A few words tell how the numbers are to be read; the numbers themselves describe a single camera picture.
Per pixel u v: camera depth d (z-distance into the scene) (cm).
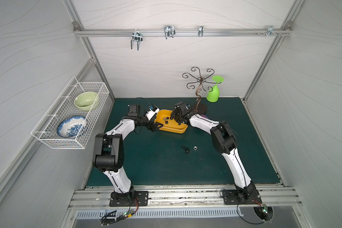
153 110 82
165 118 107
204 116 103
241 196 65
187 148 91
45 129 56
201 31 80
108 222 69
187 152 91
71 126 64
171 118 108
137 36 78
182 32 78
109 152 49
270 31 77
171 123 105
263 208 72
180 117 81
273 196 75
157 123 82
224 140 61
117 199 66
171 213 64
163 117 107
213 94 93
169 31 75
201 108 107
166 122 105
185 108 84
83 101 72
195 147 91
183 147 93
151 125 82
